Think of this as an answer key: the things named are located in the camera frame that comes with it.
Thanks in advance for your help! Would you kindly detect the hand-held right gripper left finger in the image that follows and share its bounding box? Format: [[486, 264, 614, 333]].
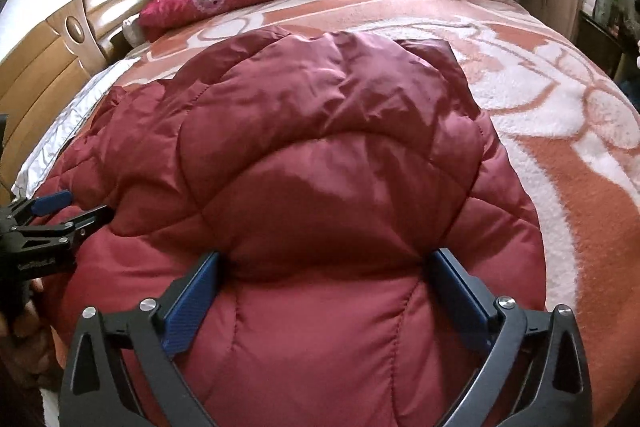
[[57, 251, 223, 427]]

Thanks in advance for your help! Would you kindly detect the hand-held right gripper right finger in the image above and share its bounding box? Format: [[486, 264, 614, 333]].
[[429, 248, 594, 427]]

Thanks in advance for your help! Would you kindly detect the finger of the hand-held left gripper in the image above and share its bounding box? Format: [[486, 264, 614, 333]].
[[15, 205, 114, 241], [7, 190, 74, 226]]

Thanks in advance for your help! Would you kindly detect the dark red padded jacket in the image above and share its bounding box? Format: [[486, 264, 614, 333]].
[[42, 29, 546, 427]]

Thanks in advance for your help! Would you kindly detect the person's left hand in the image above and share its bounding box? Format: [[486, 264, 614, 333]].
[[0, 278, 53, 340]]

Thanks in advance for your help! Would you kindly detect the white quilted bed sheet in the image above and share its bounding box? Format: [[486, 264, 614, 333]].
[[10, 57, 136, 202]]

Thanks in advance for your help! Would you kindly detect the wooden headboard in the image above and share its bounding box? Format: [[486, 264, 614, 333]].
[[0, 0, 176, 172]]

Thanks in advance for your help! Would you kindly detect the small white pillow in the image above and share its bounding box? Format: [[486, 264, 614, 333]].
[[122, 14, 146, 48]]

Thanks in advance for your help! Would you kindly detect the orange and white floral blanket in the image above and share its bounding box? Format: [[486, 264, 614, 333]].
[[112, 0, 640, 427]]

